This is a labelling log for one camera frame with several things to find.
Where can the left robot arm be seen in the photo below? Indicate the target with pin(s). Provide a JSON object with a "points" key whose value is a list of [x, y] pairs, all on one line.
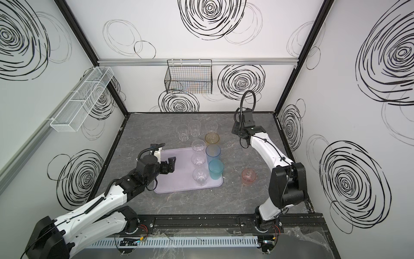
{"points": [[107, 214]]}

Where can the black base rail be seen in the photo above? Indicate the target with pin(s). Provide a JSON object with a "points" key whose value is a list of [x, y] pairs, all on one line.
{"points": [[244, 223]]}

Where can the blue plastic cup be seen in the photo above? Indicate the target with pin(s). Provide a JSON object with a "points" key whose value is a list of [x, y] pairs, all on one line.
{"points": [[213, 152]]}

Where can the frosted clear tall cup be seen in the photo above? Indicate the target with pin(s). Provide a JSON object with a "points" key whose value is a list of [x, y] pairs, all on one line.
{"points": [[211, 127]]}

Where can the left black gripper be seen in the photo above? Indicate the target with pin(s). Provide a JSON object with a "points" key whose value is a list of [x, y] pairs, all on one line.
{"points": [[166, 167]]}

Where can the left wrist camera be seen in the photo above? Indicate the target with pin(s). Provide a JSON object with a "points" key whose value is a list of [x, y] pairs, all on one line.
{"points": [[156, 150]]}

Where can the white slotted cable duct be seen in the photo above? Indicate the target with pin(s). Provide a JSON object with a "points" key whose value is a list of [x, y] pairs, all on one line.
{"points": [[177, 242]]}

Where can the lilac plastic tray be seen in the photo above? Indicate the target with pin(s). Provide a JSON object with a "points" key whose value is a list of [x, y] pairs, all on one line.
{"points": [[182, 178]]}

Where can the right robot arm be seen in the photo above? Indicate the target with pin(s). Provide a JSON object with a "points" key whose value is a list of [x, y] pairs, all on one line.
{"points": [[287, 186]]}

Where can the white wire shelf basket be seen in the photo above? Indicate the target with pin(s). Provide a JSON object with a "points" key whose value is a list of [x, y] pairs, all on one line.
{"points": [[90, 99]]}

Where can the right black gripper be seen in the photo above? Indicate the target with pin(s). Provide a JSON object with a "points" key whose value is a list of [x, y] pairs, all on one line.
{"points": [[239, 128]]}

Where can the clear glass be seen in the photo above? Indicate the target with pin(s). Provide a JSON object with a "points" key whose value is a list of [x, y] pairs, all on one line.
{"points": [[198, 145], [195, 128], [200, 175], [198, 158], [183, 132]]}

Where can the pink plastic cup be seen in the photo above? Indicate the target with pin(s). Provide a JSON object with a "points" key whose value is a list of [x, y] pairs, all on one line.
{"points": [[248, 176]]}

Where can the yellow plastic cup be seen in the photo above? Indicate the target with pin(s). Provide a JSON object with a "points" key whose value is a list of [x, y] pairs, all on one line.
{"points": [[212, 138]]}

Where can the black wire basket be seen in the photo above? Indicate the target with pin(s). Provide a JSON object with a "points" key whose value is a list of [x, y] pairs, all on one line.
{"points": [[189, 75]]}

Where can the teal plastic cup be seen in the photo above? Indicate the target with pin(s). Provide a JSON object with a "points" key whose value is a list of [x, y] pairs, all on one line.
{"points": [[216, 168]]}

